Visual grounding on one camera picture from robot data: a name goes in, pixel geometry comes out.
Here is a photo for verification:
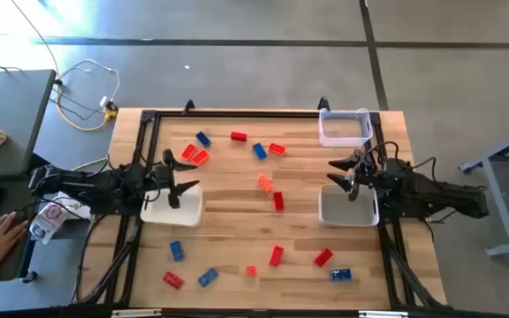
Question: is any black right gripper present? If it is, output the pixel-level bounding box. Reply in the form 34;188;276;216
325;149;384;202

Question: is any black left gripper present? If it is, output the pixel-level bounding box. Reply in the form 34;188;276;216
151;148;201;209

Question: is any white plastic bin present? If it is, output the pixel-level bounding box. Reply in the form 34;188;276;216
139;183;205;229
317;183;381;229

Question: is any clear plastic bin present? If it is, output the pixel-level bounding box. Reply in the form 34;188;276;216
317;107;375;148

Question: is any white printed box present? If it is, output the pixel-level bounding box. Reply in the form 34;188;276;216
56;191;93;221

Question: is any white snack packet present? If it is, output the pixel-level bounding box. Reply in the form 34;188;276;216
28;201;73;246

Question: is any person's hand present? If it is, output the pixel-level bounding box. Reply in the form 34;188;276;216
0;210;30;271

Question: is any dark gray desk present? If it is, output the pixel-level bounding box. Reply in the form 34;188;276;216
0;175;46;284

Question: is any yellow cable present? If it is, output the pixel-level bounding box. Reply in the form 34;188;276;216
55;86;118;133

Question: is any silver metal bracket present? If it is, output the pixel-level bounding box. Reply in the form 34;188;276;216
358;310;410;318
110;308;163;318

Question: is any white cable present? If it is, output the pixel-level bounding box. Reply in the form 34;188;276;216
57;57;121;108

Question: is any gray metal table frame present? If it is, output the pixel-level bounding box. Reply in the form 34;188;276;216
458;119;509;261

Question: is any thin beige cable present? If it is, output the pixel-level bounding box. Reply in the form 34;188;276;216
10;0;60;76

